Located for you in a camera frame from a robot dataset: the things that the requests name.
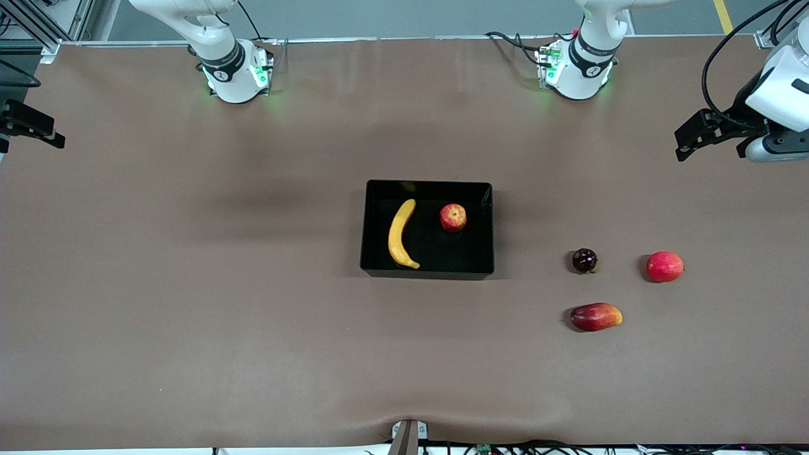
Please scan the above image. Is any black left base cable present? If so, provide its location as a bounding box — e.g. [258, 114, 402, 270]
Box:
[485, 30, 550, 67]

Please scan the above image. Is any black right base cable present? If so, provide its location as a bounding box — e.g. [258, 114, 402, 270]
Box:
[237, 0, 282, 67]

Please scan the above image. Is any black plastic box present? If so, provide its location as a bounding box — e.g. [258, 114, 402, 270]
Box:
[359, 179, 496, 281]

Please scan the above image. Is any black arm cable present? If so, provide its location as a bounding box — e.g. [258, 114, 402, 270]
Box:
[0, 59, 42, 88]
[701, 0, 798, 129]

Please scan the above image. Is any black base cable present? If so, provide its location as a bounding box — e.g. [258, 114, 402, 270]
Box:
[485, 30, 550, 67]
[237, 0, 282, 67]

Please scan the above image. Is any round red peach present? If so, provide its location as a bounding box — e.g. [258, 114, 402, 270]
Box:
[645, 251, 685, 283]

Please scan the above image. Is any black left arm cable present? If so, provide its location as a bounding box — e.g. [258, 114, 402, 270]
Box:
[701, 0, 798, 129]

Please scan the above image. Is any aluminium frame profile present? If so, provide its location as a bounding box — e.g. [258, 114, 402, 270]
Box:
[755, 0, 809, 50]
[0, 0, 95, 64]

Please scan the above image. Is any grey camera stand bracket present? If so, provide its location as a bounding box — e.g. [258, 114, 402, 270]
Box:
[387, 418, 429, 455]

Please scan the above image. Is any yellow banana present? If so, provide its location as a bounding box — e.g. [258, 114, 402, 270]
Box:
[387, 198, 421, 270]

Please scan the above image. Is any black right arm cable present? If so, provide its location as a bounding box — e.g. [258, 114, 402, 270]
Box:
[0, 59, 42, 88]

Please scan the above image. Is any red yellow apple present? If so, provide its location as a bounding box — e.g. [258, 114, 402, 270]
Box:
[439, 202, 468, 233]

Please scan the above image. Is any red mango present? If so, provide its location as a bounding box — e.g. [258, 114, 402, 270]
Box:
[569, 302, 624, 332]

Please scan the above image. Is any brown table cover mat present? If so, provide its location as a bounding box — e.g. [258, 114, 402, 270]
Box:
[0, 37, 809, 451]

